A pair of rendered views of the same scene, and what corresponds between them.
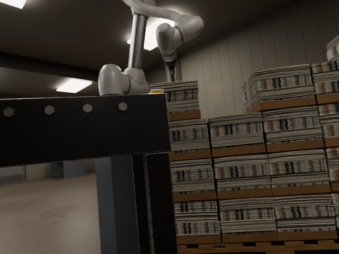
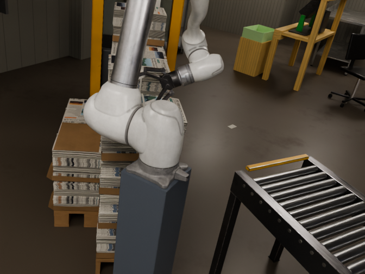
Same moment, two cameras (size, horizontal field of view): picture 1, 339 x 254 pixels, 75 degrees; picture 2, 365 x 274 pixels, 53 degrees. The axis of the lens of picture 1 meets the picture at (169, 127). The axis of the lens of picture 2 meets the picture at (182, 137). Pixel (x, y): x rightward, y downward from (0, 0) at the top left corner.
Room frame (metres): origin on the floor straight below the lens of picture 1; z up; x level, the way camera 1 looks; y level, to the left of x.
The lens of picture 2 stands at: (1.78, 1.49, 1.80)
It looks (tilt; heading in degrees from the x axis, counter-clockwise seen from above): 29 degrees down; 250
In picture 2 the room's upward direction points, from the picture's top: 10 degrees clockwise
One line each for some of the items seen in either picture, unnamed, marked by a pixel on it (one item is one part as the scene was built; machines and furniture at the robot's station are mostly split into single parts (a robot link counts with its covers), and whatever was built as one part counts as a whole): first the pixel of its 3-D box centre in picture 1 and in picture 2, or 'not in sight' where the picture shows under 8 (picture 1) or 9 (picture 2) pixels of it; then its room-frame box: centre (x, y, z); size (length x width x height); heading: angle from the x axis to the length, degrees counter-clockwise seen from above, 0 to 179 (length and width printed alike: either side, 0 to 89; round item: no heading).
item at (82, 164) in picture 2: not in sight; (83, 158); (1.69, -0.78, 0.30); 0.76 x 0.30 x 0.60; 82
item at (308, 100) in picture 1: (274, 108); not in sight; (1.36, -0.66, 0.86); 0.38 x 0.29 x 0.04; 174
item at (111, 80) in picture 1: (111, 81); (159, 130); (1.46, 0.36, 1.17); 0.18 x 0.16 x 0.22; 142
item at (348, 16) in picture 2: not in sight; (344, 35); (-3.51, -4.74, 0.52); 1.95 x 0.74 x 1.04; 46
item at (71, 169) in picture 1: (66, 165); not in sight; (7.53, 3.62, 0.36); 1.34 x 0.70 x 0.72; 46
